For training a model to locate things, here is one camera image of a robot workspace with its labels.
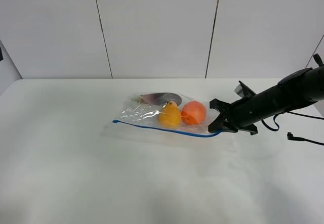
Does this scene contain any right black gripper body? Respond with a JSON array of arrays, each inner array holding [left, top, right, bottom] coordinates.
[[223, 81, 258, 136]]

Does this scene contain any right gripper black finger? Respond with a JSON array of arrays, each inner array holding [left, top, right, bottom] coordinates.
[[208, 116, 238, 133], [209, 99, 231, 114]]

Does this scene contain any clear zip bag blue seal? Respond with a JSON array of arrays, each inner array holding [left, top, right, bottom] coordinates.
[[111, 93, 223, 138]]

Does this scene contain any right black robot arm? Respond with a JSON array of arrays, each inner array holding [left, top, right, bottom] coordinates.
[[208, 54, 323, 135]]

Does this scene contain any orange fruit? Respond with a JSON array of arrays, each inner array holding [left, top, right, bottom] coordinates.
[[181, 101, 207, 125]]

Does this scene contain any yellow pear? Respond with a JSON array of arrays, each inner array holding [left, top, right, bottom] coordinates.
[[158, 101, 182, 128]]

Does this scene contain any purple eggplant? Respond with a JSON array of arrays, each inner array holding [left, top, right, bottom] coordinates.
[[140, 93, 182, 106]]

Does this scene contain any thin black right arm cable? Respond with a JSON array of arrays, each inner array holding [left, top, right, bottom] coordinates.
[[262, 110, 324, 131]]

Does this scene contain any loose black cable with plug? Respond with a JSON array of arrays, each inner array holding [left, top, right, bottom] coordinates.
[[287, 131, 324, 146]]

